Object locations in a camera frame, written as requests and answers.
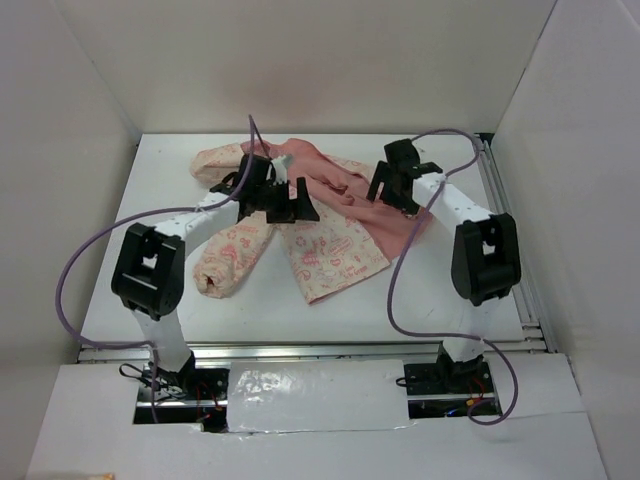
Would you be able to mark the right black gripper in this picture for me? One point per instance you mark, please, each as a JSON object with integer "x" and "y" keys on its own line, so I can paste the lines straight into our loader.
{"x": 382, "y": 174}

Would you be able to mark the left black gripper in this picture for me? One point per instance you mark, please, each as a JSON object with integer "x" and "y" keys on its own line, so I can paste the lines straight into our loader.
{"x": 290, "y": 209}

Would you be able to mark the pink and cream jacket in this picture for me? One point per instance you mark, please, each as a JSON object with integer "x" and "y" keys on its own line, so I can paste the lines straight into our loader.
{"x": 353, "y": 240}

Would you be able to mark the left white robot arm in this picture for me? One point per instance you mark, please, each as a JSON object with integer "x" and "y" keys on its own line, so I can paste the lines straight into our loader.
{"x": 149, "y": 277}

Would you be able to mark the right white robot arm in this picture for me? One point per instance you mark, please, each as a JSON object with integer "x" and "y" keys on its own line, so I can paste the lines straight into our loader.
{"x": 485, "y": 262}

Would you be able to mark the white foil cover panel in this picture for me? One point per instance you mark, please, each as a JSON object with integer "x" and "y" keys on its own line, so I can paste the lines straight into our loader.
{"x": 316, "y": 396}

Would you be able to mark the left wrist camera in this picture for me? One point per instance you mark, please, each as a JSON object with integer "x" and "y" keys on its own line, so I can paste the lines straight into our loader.
{"x": 280, "y": 167}

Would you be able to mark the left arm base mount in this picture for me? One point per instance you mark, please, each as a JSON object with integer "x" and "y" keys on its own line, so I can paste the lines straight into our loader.
{"x": 202, "y": 401}

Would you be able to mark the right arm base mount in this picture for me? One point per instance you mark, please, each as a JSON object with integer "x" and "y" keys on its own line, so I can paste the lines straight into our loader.
{"x": 431, "y": 395}

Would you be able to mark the front aluminium rail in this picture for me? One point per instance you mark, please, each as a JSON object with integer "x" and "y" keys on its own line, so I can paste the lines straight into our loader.
{"x": 274, "y": 351}

